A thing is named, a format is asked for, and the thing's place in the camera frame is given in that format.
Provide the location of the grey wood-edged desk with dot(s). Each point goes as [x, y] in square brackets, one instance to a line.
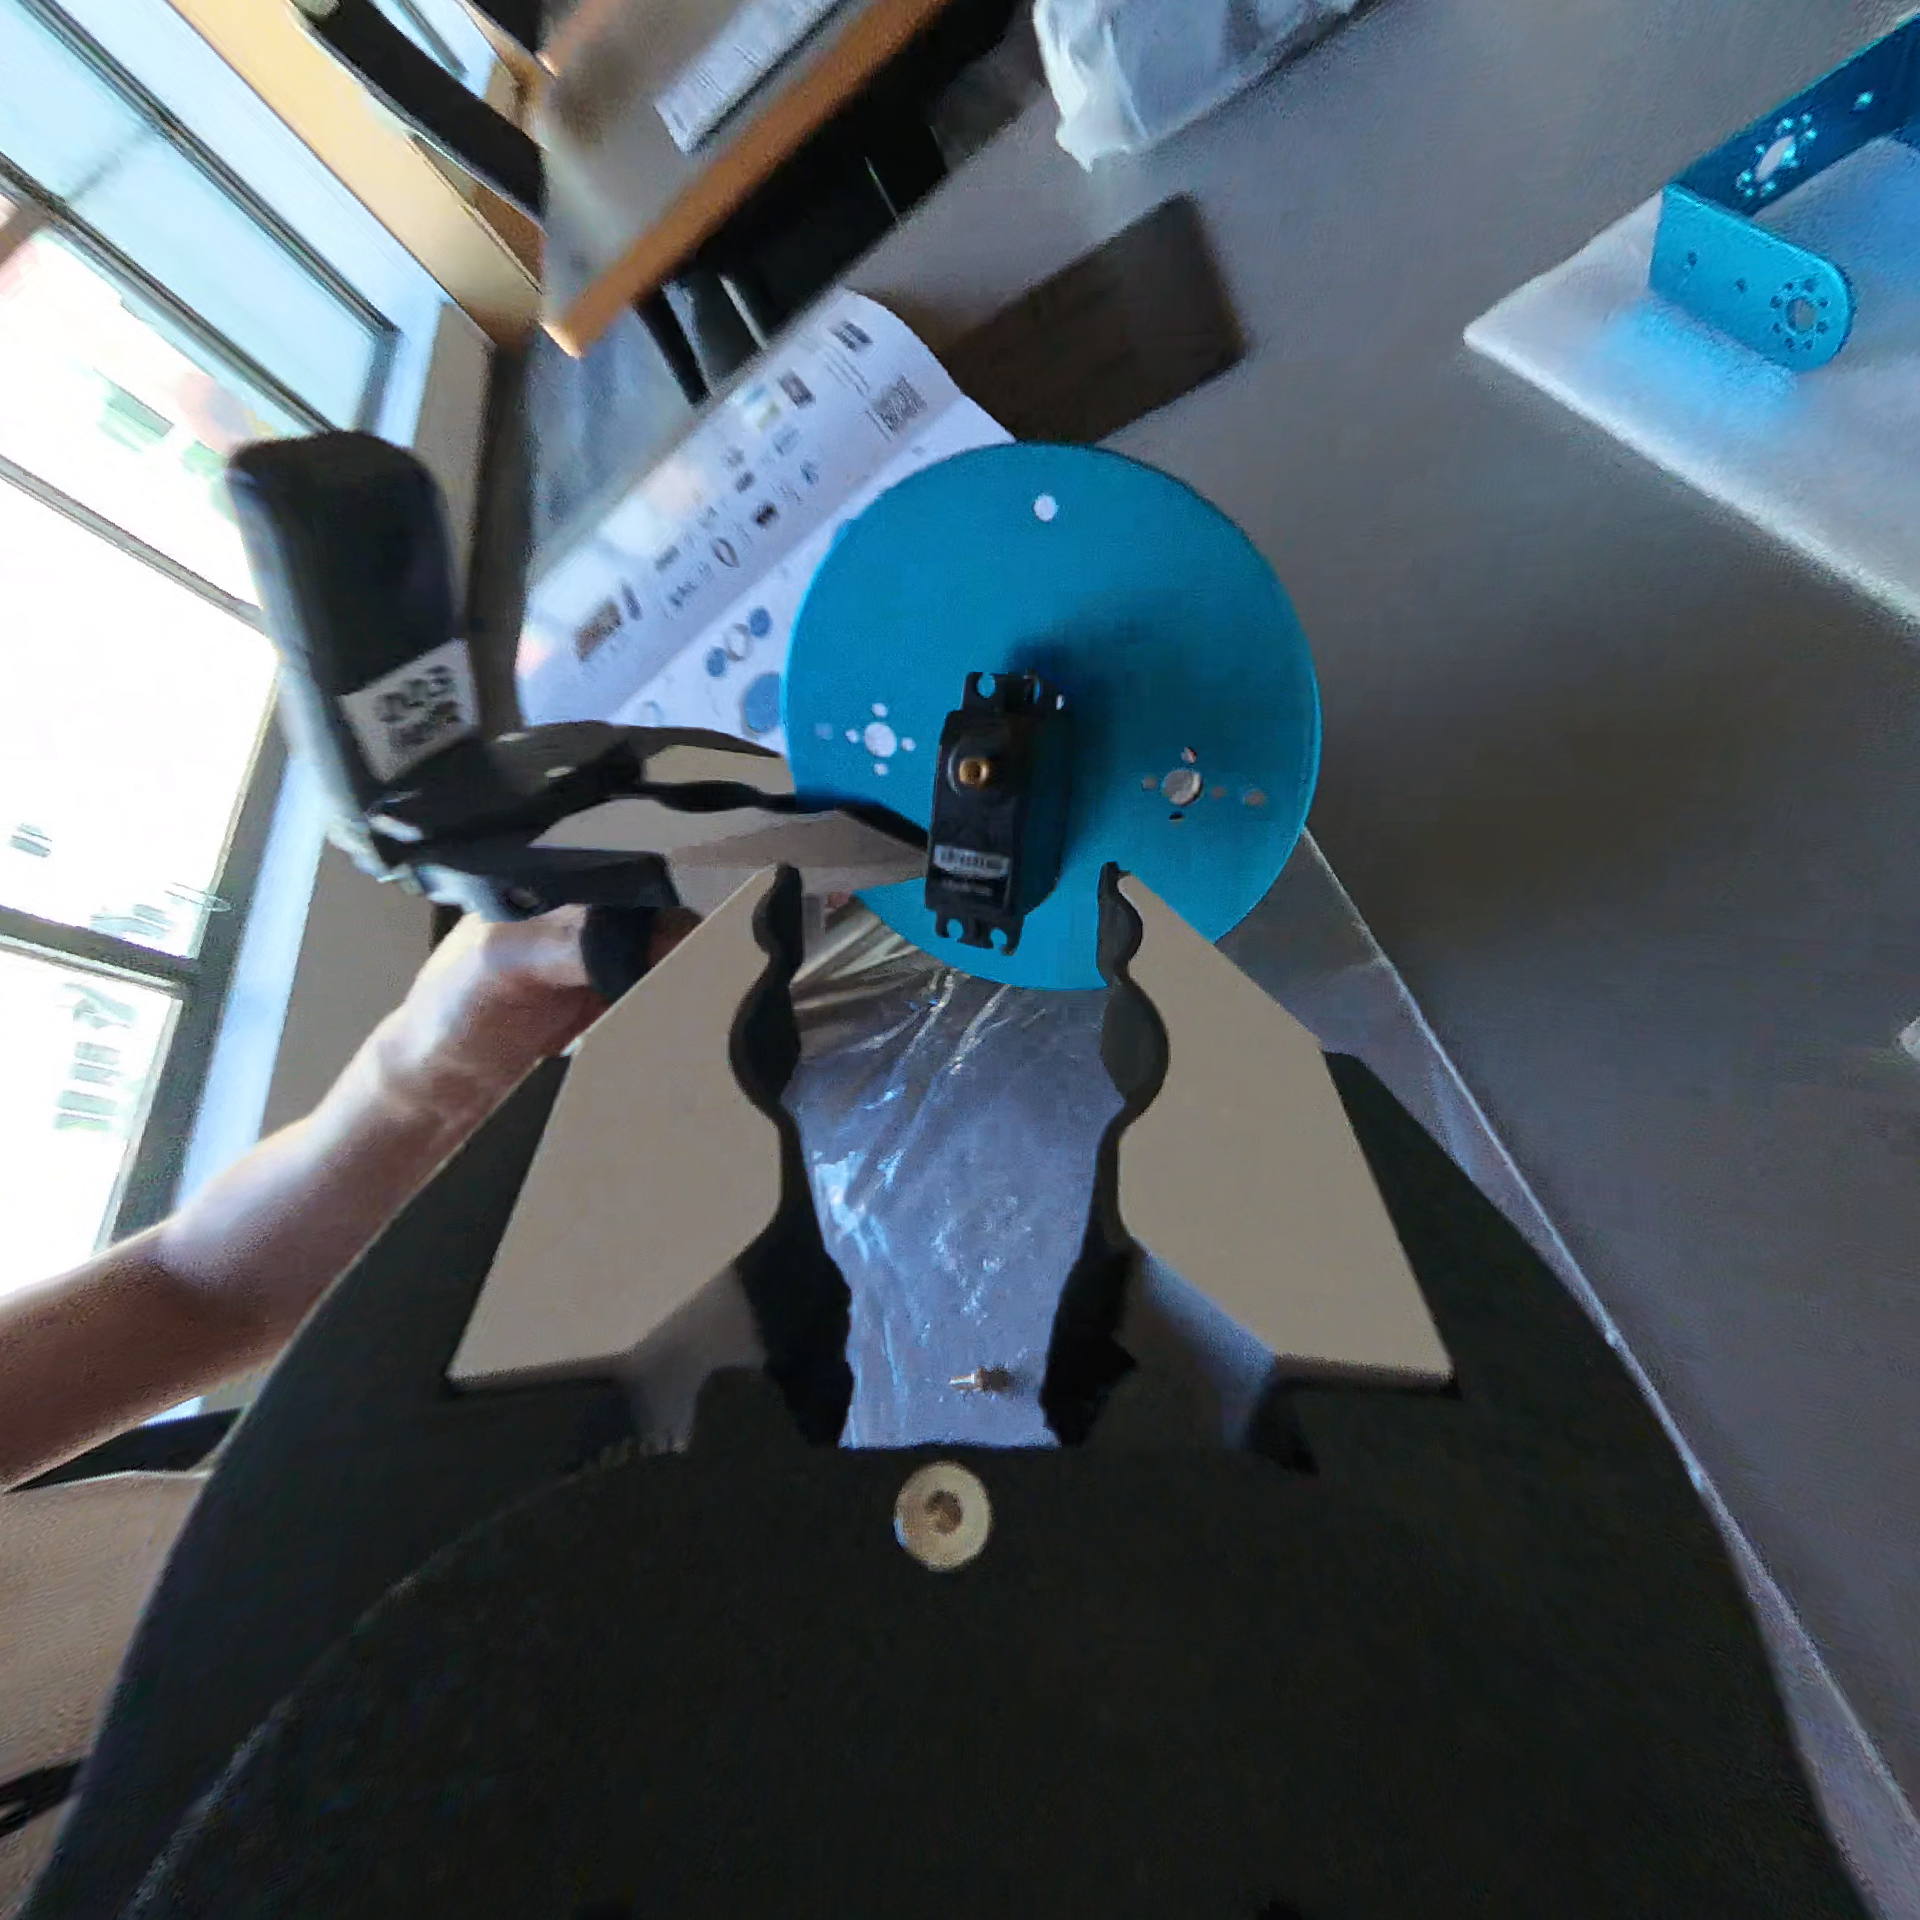
[628, 225]

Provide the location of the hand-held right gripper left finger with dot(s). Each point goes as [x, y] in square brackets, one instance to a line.
[628, 1200]

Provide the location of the white foam sheet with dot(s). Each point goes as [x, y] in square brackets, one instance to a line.
[1724, 450]

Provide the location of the white instruction sheet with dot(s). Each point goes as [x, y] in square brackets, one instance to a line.
[705, 569]

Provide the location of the clear plastic bag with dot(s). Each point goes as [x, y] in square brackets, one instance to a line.
[960, 1170]

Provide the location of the person's left hand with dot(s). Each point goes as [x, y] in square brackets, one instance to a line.
[493, 989]

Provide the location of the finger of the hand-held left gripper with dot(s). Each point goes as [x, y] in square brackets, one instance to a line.
[779, 857]
[721, 768]

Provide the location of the small metal screw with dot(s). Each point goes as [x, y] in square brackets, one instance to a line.
[983, 1377]

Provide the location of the printed paper sheet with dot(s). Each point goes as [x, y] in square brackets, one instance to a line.
[733, 75]

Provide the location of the large paned window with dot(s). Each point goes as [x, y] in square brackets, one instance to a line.
[119, 600]

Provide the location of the black rectangular desk plate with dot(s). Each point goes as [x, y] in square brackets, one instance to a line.
[1095, 329]

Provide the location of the black servo motor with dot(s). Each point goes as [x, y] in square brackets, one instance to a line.
[991, 810]

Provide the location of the white plastic bag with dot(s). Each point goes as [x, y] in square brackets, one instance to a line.
[1171, 75]

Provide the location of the blue round metal plate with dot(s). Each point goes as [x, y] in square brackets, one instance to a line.
[1171, 629]

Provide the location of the person's left forearm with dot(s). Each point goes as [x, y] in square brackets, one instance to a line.
[225, 1243]

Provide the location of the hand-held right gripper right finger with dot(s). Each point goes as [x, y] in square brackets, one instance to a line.
[1276, 1200]

